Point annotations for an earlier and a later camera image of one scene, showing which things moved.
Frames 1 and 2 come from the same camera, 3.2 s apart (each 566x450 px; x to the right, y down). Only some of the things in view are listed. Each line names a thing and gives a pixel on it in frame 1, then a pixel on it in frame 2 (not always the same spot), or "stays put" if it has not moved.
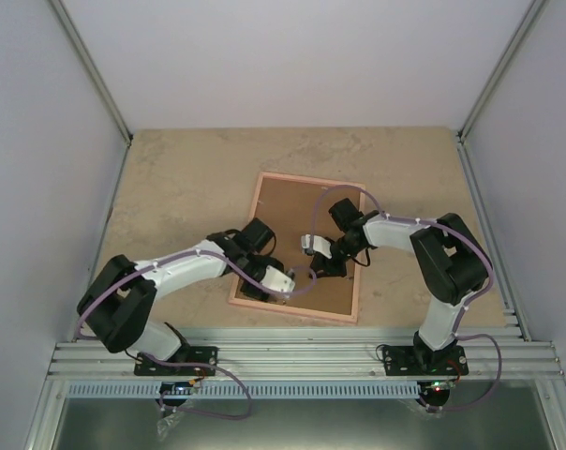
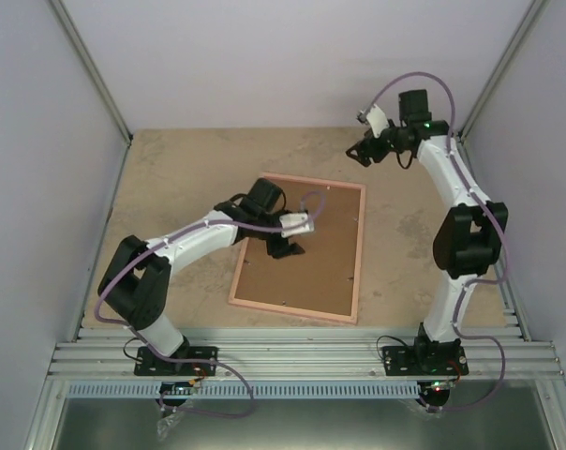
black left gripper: [253, 292] → [290, 249]
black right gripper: [335, 269] → [363, 148]
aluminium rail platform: [300, 355] stays put
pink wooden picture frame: [305, 312] stays put
